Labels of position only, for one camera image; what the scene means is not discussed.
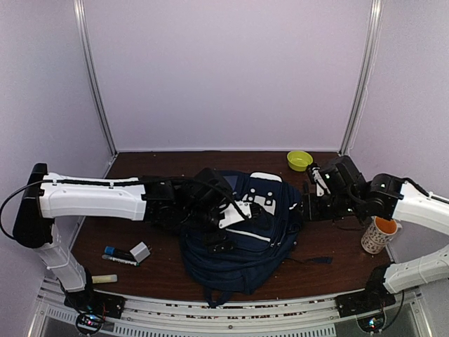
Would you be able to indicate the aluminium frame post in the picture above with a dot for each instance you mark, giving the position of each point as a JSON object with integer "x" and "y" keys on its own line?
{"x": 367, "y": 66}
{"x": 82, "y": 26}

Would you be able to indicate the patterned mug orange inside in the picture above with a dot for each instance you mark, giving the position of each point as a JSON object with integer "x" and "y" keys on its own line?
{"x": 378, "y": 234}

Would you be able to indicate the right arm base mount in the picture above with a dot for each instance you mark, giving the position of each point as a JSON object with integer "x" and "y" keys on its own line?
{"x": 373, "y": 297}

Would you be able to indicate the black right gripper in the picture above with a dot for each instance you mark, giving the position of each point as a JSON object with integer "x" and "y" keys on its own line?
{"x": 311, "y": 210}

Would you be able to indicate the white power adapter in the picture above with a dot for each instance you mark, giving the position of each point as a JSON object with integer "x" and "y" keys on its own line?
{"x": 140, "y": 252}

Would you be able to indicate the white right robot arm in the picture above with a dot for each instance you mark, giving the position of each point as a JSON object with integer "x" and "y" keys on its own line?
{"x": 341, "y": 190}

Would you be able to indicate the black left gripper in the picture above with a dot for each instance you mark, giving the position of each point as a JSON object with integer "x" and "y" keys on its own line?
{"x": 210, "y": 239}

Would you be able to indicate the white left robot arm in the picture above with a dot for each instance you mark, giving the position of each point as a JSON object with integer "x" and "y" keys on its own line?
{"x": 160, "y": 201}

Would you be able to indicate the right aluminium frame post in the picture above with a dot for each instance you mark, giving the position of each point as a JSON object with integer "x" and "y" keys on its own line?
{"x": 367, "y": 66}

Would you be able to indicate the front aluminium rail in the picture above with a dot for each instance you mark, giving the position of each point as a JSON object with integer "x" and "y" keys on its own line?
{"x": 306, "y": 316}

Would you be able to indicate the blue cap black marker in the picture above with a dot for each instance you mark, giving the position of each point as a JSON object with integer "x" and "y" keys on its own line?
{"x": 118, "y": 253}

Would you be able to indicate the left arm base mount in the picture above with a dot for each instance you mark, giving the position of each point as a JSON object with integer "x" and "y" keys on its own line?
{"x": 89, "y": 301}

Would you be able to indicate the pale yellow eraser stick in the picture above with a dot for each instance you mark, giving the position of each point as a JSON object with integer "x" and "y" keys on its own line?
{"x": 104, "y": 279}

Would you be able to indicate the lime green bowl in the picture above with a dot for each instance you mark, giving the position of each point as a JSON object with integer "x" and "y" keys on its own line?
{"x": 299, "y": 160}

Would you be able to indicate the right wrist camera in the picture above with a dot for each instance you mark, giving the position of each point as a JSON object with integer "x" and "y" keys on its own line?
{"x": 315, "y": 177}

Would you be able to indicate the navy blue student backpack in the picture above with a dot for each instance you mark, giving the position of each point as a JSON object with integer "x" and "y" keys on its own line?
{"x": 259, "y": 249}

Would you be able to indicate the white marker pen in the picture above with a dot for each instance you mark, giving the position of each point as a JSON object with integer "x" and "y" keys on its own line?
{"x": 119, "y": 260}

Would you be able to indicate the left aluminium frame post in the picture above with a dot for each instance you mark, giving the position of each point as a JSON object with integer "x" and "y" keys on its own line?
{"x": 82, "y": 26}

